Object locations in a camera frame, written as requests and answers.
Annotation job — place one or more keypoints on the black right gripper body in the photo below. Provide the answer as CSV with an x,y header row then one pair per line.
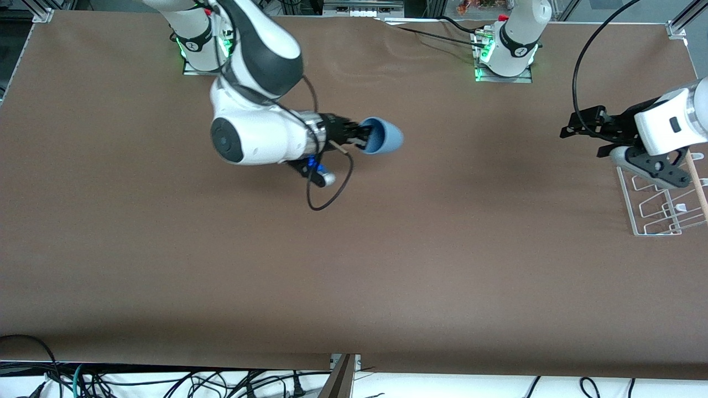
x,y
335,129

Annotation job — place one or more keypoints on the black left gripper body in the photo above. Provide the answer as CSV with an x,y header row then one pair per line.
x,y
620,126

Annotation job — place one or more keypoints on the blue plastic cup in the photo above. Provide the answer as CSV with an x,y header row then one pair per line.
x,y
387,138

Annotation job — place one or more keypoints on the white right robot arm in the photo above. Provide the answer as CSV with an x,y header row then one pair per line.
x,y
254,138

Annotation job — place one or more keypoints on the brown table cover mat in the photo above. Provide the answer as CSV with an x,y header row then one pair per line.
x,y
354,265

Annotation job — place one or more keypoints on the grey power strip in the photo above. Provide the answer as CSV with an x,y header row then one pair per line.
x,y
362,10

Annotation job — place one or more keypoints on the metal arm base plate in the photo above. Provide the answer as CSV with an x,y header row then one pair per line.
x,y
191,69
500,79

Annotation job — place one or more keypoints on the aluminium frame profile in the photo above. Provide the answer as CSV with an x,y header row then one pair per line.
x,y
43,12
683,22

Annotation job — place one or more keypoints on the metal table bracket post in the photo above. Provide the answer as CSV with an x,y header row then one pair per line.
x,y
340,381

